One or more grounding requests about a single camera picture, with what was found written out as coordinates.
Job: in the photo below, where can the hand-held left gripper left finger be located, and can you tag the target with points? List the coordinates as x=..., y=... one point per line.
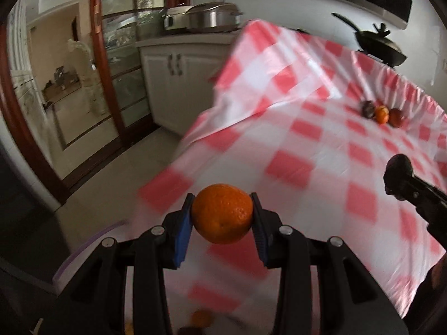
x=183, y=237

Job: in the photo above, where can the wooden side table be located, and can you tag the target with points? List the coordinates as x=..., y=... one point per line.
x=61, y=87

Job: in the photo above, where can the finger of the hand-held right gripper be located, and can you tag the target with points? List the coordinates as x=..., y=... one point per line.
x=401, y=185

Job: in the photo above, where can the steel pot with lid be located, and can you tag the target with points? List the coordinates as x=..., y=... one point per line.
x=213, y=15

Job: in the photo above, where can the white orchid plant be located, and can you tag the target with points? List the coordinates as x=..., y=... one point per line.
x=82, y=62

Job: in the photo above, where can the glass sliding door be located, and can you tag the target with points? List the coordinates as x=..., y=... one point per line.
x=129, y=87

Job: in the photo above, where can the white panelled door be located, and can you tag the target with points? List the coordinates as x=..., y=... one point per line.
x=21, y=59

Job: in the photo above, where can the small orange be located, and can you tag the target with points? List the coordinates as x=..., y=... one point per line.
x=201, y=318
x=221, y=216
x=381, y=114

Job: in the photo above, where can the black wok with lid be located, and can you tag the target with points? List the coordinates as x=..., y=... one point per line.
x=380, y=47

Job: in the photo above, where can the dark red apple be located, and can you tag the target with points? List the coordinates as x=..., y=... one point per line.
x=396, y=118
x=367, y=109

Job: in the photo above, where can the white kitchen cabinet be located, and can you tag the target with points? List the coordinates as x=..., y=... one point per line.
x=188, y=87

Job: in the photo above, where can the red white checkered tablecloth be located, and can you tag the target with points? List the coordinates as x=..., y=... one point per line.
x=279, y=146

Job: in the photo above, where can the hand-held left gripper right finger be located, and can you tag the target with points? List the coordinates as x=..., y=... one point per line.
x=260, y=237

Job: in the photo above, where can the steel electric cooker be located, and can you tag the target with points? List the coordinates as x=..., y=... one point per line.
x=173, y=19

